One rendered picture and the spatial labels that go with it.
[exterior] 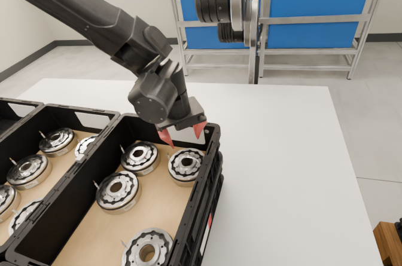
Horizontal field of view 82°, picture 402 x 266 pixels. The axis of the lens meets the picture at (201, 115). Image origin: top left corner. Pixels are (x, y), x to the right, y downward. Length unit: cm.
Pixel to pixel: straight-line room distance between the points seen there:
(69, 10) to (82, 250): 47
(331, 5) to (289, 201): 185
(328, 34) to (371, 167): 117
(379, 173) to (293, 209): 120
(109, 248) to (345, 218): 58
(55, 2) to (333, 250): 74
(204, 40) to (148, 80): 207
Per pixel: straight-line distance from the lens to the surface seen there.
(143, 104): 38
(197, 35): 243
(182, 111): 47
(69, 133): 86
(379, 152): 200
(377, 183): 181
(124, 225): 60
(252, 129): 91
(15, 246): 58
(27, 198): 79
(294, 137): 90
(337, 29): 241
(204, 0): 78
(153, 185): 63
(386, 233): 147
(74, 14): 40
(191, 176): 58
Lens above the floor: 133
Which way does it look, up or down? 40 degrees down
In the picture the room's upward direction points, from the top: 8 degrees counter-clockwise
